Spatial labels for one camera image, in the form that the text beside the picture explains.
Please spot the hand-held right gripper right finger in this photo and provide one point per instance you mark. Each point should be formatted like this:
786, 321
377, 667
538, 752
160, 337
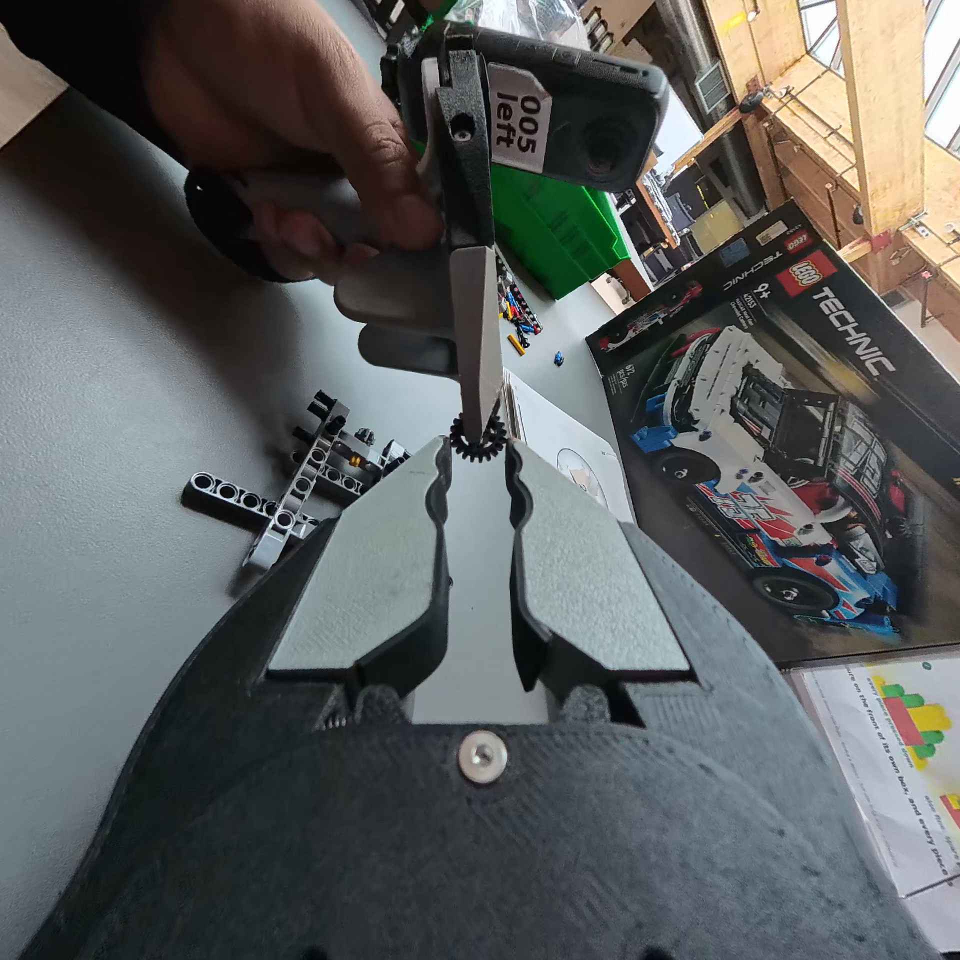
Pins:
592, 592

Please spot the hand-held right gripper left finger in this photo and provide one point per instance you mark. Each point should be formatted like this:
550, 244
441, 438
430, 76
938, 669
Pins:
360, 585

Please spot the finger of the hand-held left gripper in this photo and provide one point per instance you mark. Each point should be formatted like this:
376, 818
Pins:
474, 337

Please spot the grey lego frame assembly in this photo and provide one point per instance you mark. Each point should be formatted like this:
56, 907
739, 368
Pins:
300, 487

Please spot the black lego gear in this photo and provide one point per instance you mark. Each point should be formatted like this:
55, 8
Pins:
477, 453

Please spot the person's left forearm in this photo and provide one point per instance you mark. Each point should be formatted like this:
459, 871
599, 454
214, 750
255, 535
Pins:
75, 45

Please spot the pile of small lego pieces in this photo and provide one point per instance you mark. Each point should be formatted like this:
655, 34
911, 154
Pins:
517, 307

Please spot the lego car set box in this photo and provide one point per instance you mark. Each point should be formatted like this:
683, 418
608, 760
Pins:
787, 450

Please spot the person's left hand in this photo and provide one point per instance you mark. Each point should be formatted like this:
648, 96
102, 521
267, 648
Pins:
262, 97

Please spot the white instruction booklet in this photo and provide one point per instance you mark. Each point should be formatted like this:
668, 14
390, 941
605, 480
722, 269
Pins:
555, 435

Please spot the green plastic bin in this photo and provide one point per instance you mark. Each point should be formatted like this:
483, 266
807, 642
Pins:
555, 232

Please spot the wooden beam structure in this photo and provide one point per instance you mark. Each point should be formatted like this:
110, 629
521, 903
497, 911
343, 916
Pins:
877, 135

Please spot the laminated instruction sheet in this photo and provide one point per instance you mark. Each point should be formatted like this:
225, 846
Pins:
892, 787

